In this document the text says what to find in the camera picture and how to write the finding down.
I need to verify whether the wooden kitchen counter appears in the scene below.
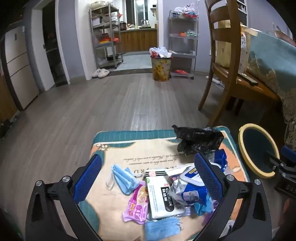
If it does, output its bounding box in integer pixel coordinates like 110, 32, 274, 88
120, 27, 158, 52

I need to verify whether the small blue packet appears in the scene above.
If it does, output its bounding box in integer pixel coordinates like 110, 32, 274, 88
214, 149, 229, 173

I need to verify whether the pile of plastic bags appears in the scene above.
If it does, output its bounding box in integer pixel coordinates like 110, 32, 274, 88
149, 46, 173, 59

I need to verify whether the white printed bag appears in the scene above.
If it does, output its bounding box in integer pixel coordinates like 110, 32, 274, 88
240, 24, 251, 73

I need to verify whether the yellow-rimmed dark waste bin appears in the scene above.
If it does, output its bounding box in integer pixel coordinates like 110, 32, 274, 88
238, 123, 281, 179

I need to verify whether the white refrigerator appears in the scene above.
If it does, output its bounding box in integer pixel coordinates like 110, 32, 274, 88
3, 25, 40, 109

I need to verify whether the printed mat with teal border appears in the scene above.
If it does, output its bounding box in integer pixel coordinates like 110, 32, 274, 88
89, 126, 251, 241

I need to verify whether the teal embroidered tablecloth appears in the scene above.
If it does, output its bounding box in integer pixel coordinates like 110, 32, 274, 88
246, 30, 296, 151

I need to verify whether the pink snack wrapper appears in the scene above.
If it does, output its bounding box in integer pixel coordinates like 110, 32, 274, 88
122, 181, 149, 224

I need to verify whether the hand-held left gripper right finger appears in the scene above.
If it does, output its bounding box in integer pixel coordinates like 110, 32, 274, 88
194, 152, 272, 241

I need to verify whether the clear plastic bag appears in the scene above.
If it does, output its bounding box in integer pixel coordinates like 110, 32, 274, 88
174, 1, 199, 18

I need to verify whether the cardboard box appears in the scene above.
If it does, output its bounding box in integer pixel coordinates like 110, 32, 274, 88
215, 20, 232, 67

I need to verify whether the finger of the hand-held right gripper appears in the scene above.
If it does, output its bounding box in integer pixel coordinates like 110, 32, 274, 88
265, 151, 287, 173
281, 146, 296, 168

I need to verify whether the metal shelf rack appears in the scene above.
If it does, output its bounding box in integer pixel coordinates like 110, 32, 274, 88
90, 3, 124, 69

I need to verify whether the white power strip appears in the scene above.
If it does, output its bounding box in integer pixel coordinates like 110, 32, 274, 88
206, 76, 225, 87

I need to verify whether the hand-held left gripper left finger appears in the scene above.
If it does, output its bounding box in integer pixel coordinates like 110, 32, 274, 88
25, 153, 103, 241

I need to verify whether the wooden chair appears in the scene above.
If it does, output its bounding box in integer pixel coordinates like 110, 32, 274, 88
198, 0, 281, 127

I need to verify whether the grey plastic shelf rack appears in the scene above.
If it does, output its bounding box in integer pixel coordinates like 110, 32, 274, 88
168, 10, 199, 80

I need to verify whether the white medicine box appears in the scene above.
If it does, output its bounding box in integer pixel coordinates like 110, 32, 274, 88
144, 169, 185, 219

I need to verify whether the floral patterned waste bin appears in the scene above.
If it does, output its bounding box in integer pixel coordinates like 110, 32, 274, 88
150, 56, 172, 81

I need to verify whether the blue face mask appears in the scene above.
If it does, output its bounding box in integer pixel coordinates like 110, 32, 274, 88
106, 164, 140, 195
144, 217, 183, 241

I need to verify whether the crumpled silver blue snack bag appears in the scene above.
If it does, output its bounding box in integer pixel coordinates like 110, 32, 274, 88
171, 178, 218, 216

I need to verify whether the black remote control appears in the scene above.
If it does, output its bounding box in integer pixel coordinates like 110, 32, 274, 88
238, 72, 259, 86

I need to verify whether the black plastic bag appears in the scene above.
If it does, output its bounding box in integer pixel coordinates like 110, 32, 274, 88
171, 124, 225, 156

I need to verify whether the white wet wipes pack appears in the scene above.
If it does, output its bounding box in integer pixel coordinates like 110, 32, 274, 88
166, 163, 222, 184

